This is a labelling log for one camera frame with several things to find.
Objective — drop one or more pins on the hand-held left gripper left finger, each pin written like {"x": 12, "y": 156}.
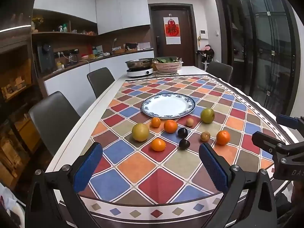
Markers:
{"x": 87, "y": 169}

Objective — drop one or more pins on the dark brown door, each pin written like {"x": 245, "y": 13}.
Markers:
{"x": 156, "y": 28}

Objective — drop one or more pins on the small orange tangerine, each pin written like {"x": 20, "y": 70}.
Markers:
{"x": 156, "y": 122}

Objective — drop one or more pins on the brown round fruit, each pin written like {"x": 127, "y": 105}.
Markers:
{"x": 205, "y": 136}

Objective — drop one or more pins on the yellow-green pear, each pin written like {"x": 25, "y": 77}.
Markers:
{"x": 207, "y": 115}
{"x": 140, "y": 132}

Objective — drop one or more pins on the white base cabinet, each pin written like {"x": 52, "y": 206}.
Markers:
{"x": 71, "y": 80}

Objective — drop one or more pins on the pink colander basket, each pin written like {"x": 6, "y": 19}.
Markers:
{"x": 167, "y": 67}

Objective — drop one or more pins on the steel pot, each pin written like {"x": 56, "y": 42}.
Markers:
{"x": 139, "y": 63}

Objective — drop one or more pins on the white induction cooker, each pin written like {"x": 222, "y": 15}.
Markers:
{"x": 140, "y": 72}

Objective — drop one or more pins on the grey dining chair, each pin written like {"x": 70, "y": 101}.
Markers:
{"x": 101, "y": 80}
{"x": 219, "y": 70}
{"x": 53, "y": 118}

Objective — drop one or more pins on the black water dispenser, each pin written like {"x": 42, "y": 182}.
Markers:
{"x": 45, "y": 57}

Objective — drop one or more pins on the green leafy vegetables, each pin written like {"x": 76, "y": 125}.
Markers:
{"x": 166, "y": 59}

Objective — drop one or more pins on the blue-rimmed white plate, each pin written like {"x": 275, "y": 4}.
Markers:
{"x": 167, "y": 105}

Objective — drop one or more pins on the wooden wall shelf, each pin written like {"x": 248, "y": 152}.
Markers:
{"x": 64, "y": 33}

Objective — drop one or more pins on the patterned placemat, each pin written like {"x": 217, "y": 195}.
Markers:
{"x": 166, "y": 75}

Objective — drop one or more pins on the small tan round fruit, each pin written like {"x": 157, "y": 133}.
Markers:
{"x": 189, "y": 122}

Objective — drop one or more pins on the white wall cabinets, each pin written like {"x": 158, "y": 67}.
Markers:
{"x": 114, "y": 11}

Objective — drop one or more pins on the red and white wall calendar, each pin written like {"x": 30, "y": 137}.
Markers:
{"x": 172, "y": 30}

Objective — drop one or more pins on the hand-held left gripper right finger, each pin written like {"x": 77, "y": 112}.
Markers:
{"x": 213, "y": 169}

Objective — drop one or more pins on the dark glass sliding door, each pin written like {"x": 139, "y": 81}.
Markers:
{"x": 268, "y": 52}

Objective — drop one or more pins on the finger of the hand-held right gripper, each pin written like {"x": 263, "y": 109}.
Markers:
{"x": 287, "y": 120}
{"x": 267, "y": 142}

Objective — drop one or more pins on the yellow flowers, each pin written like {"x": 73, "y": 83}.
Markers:
{"x": 37, "y": 20}

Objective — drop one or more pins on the gooseneck desk lamp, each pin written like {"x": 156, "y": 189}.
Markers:
{"x": 114, "y": 43}

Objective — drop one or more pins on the white intercom panel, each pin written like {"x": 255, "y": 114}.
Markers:
{"x": 203, "y": 33}

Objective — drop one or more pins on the dark purple plum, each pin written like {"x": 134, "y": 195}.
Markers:
{"x": 184, "y": 144}
{"x": 182, "y": 132}

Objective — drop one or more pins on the colourful checked tablecloth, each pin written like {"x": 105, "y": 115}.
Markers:
{"x": 152, "y": 171}

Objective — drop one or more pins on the white high chair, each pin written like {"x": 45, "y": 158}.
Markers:
{"x": 206, "y": 55}

